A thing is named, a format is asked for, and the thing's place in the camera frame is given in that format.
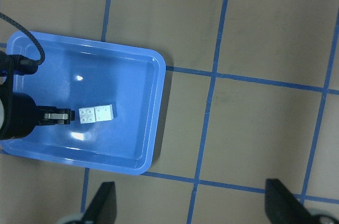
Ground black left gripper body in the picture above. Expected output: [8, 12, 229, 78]
[1, 93, 39, 139]

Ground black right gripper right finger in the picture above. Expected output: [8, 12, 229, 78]
[265, 178, 312, 223]

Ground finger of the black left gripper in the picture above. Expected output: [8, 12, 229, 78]
[37, 106, 75, 126]

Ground white block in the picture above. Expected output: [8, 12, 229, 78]
[94, 104, 114, 122]
[79, 107, 96, 124]

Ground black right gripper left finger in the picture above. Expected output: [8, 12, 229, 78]
[81, 182, 117, 224]

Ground black braided camera cable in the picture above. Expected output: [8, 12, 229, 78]
[0, 11, 46, 75]

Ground blue plastic tray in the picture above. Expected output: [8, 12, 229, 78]
[1, 32, 166, 175]

